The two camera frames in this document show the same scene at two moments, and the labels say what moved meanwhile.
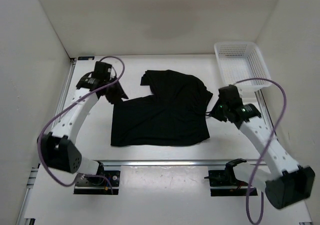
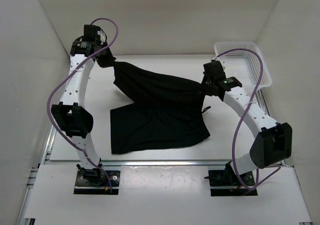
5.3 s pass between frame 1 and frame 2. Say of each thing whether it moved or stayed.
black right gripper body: moved
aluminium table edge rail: stayed
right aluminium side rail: stayed
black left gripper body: moved
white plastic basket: stayed
